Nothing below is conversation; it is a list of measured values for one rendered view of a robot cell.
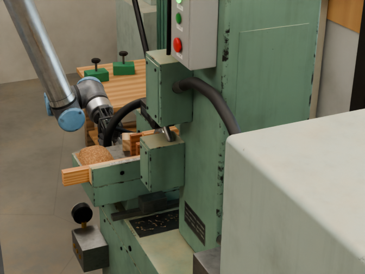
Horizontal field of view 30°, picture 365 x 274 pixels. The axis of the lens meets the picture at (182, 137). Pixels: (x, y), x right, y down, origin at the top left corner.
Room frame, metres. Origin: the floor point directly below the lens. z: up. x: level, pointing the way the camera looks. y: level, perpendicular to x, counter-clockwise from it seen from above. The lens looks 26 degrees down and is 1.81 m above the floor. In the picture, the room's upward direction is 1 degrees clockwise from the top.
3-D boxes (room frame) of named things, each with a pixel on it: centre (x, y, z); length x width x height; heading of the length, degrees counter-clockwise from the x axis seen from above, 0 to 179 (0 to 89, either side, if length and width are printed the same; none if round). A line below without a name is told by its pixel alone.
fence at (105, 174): (1.65, -0.04, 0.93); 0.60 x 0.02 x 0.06; 114
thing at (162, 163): (1.45, 0.05, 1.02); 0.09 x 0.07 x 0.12; 114
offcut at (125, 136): (1.75, 0.15, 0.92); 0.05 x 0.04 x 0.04; 6
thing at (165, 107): (1.42, 0.03, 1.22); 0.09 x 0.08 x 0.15; 24
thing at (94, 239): (1.70, 0.28, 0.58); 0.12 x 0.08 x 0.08; 24
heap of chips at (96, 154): (1.66, 0.24, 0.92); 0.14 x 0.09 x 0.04; 24
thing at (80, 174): (1.64, 0.06, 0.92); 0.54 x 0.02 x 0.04; 114
